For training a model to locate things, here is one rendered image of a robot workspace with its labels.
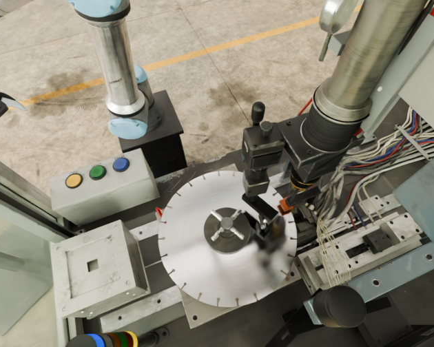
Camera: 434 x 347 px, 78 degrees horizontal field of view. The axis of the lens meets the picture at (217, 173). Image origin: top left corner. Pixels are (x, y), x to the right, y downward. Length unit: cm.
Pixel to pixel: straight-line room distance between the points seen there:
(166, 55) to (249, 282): 234
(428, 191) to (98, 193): 74
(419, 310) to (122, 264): 80
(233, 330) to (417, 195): 58
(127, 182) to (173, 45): 213
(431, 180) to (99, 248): 69
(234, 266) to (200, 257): 8
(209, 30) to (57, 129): 166
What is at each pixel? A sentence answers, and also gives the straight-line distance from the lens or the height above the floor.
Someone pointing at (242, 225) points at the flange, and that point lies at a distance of 65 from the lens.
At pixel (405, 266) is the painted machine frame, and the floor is 105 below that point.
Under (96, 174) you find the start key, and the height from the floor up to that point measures 91.
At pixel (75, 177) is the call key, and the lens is 88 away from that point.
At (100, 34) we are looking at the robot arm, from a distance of 71.
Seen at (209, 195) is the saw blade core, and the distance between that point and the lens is 69.
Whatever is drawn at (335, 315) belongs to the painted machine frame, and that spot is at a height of 112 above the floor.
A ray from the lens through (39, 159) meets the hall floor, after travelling 230.
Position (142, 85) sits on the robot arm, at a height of 95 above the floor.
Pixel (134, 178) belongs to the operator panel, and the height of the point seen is 90.
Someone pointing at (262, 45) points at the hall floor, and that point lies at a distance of 277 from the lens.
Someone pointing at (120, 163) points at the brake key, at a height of 91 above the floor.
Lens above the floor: 157
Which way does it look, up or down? 60 degrees down
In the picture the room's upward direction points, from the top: 4 degrees counter-clockwise
